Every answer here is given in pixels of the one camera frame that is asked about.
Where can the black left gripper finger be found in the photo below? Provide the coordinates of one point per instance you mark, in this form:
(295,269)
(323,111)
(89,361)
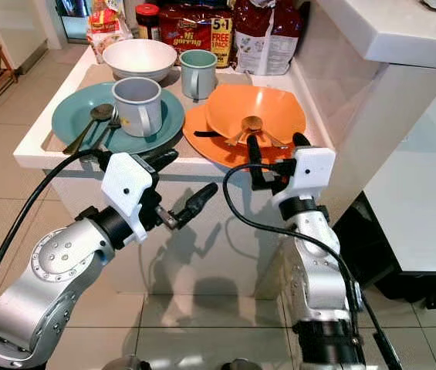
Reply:
(196,202)
(162,159)

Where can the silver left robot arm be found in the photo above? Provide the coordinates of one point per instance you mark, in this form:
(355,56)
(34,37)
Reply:
(44,270)

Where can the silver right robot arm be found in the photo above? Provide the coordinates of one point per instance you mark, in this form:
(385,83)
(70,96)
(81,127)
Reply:
(314,262)

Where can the golden metal fork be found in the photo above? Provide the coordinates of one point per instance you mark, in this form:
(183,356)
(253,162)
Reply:
(275,139)

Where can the golden metal spoon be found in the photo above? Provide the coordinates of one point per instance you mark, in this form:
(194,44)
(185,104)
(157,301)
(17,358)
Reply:
(251,123)

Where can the orange plate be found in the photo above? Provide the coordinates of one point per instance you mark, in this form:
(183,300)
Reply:
(206,151)

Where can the orange bowl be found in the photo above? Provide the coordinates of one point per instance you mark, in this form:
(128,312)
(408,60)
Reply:
(272,104)

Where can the black knife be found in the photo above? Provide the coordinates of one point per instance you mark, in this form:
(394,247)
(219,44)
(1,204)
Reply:
(208,133)

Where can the grey mug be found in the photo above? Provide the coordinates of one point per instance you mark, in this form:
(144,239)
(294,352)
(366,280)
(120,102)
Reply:
(136,112)

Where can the dark metal fork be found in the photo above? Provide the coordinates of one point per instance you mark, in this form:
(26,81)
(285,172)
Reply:
(111,123)

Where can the white stepped counter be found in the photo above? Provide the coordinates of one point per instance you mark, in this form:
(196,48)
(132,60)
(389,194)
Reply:
(364,100)

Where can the dark metal spoon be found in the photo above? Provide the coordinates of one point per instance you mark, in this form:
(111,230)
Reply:
(100,112)

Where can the teal mug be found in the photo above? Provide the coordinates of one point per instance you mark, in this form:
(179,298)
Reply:
(198,75)

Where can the teal plate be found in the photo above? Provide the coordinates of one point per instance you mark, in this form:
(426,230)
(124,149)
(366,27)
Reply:
(75,119)

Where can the white bowl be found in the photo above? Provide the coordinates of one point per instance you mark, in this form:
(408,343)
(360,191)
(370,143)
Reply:
(140,62)

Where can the red and white food bag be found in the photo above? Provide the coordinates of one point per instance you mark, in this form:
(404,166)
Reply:
(265,38)

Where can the red instant noodle pack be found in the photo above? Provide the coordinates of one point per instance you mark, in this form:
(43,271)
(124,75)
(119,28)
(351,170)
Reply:
(190,35)

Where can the dark jar with red lid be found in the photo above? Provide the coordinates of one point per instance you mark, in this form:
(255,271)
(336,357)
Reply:
(147,23)

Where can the yellow and red snack bag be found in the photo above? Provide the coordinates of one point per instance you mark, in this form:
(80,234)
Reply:
(106,32)

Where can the black table base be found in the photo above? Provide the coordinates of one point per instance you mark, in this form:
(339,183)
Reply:
(387,277)

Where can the grey left robot foot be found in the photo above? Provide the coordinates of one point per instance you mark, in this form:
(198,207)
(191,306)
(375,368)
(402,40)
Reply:
(121,363)

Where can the grey robot foot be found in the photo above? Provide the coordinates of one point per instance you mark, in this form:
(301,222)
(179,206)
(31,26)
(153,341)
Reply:
(121,363)
(241,364)

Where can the dark glass door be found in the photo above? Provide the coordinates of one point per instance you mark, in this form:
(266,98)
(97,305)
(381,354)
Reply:
(75,17)

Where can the grey right robot foot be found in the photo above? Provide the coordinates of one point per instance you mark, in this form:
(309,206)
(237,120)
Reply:
(241,364)

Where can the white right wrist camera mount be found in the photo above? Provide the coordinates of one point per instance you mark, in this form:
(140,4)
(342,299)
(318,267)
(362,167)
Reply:
(314,166)

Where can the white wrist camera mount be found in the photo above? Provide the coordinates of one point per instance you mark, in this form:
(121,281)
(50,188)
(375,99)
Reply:
(125,185)
(314,166)

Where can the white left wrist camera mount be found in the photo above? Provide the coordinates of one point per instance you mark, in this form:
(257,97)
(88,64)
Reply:
(125,185)

